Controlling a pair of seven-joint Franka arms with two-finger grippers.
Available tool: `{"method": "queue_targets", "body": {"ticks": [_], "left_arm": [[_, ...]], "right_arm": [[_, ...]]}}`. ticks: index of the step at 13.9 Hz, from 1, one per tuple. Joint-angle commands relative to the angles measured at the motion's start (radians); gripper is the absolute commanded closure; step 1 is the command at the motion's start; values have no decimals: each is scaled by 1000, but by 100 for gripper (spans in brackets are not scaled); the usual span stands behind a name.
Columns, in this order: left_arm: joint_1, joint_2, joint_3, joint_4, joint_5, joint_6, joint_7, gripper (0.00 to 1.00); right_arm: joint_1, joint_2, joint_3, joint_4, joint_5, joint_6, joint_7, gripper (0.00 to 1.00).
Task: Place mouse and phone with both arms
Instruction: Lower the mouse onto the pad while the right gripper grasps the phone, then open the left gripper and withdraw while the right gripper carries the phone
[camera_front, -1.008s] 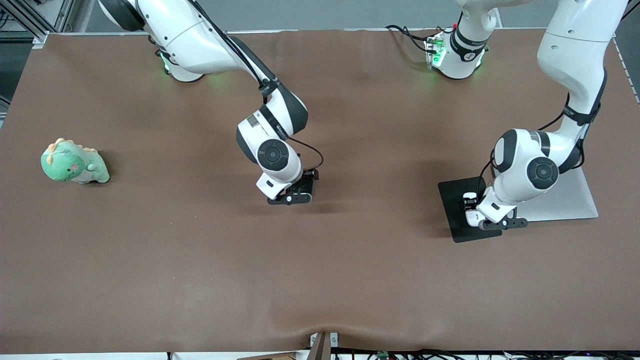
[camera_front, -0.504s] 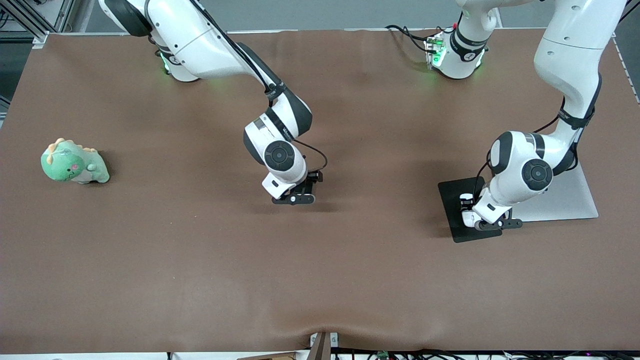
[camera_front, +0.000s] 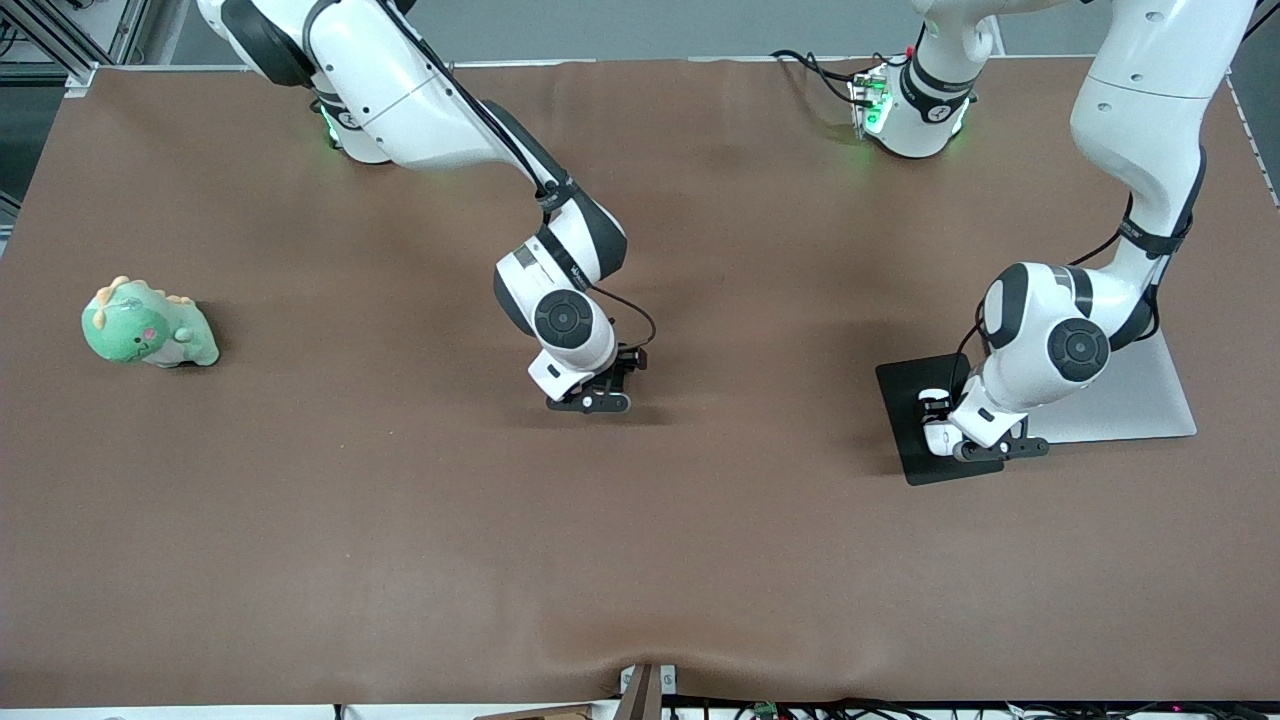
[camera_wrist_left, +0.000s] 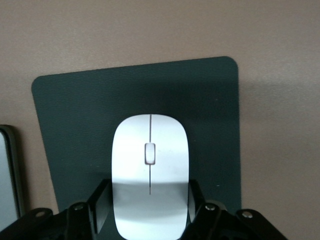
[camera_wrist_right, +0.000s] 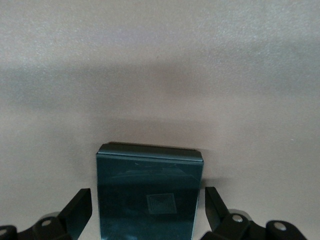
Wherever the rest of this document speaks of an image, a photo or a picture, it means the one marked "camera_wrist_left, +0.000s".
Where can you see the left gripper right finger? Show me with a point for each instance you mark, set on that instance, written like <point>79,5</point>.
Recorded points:
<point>215,222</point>

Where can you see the white computer mouse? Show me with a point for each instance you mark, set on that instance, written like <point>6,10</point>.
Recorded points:
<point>150,135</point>

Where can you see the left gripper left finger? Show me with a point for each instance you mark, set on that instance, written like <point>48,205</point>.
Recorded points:
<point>82,220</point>

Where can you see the black mouse pad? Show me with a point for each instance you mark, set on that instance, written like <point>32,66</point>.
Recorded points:
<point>87,112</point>

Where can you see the silver laptop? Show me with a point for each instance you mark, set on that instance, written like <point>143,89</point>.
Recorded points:
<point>6,170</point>

